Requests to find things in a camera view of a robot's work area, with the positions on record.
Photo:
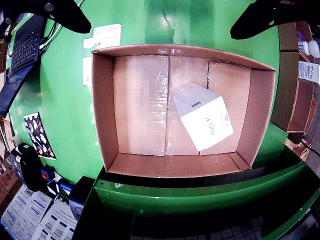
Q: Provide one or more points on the dark blue flat panel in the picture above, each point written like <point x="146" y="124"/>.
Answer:
<point x="12" y="95"/>

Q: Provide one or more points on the printed brown cardboard box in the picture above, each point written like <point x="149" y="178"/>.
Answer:
<point x="300" y="150"/>

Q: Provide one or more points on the white scribbled paper patch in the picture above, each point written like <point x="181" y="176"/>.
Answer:
<point x="106" y="35"/>

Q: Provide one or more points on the green metal rack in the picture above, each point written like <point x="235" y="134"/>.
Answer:
<point x="175" y="200"/>

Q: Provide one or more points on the shallow cardboard tray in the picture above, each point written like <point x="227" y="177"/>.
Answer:
<point x="138" y="100"/>

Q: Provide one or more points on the white plastic bottle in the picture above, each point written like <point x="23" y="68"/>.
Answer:
<point x="311" y="48"/>

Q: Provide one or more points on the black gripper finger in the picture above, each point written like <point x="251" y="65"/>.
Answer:
<point x="275" y="12"/>
<point x="62" y="12"/>

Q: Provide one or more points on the white printed small carton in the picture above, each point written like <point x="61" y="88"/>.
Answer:
<point x="308" y="71"/>

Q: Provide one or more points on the white printed paper sheet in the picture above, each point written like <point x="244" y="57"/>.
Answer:
<point x="57" y="222"/>
<point x="22" y="215"/>

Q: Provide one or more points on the white d'Alba carton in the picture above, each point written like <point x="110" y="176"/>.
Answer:
<point x="205" y="120"/>

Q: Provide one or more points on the black box device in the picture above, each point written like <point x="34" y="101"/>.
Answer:
<point x="81" y="195"/>

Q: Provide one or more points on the black patterned card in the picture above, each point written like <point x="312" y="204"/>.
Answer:
<point x="39" y="137"/>

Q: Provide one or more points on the divided cardboard box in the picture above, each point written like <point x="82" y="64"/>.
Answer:
<point x="285" y="87"/>

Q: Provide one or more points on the black laptop keyboard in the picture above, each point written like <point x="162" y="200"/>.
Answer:
<point x="25" y="50"/>

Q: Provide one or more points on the black rounded pouch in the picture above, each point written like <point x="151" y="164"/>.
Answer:
<point x="32" y="170"/>

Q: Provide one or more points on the brown box red print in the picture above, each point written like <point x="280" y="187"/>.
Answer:
<point x="7" y="180"/>

